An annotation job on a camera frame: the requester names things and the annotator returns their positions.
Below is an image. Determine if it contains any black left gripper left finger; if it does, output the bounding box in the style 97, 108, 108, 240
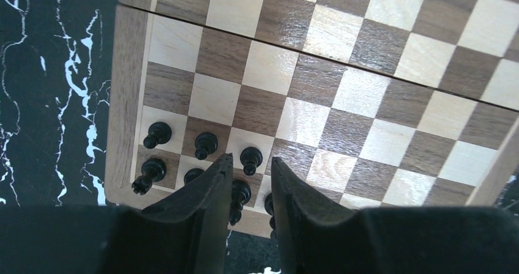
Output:
1, 154, 233, 273

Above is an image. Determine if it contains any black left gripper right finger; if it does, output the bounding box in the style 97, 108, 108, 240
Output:
271, 157, 518, 273

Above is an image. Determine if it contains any black chess piece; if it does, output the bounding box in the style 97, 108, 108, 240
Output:
183, 168, 204, 185

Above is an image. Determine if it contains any black rook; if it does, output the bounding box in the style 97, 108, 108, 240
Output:
132, 158, 167, 195

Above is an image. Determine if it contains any black pawn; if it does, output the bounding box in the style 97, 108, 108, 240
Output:
195, 132, 218, 160
240, 146, 263, 176

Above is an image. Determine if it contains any black knight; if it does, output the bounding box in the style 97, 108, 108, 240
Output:
143, 122, 173, 149

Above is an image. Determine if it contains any wooden chess board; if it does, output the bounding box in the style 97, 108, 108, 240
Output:
104, 0, 518, 237

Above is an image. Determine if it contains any black piece behind right finger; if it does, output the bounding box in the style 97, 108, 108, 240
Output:
264, 193, 277, 241

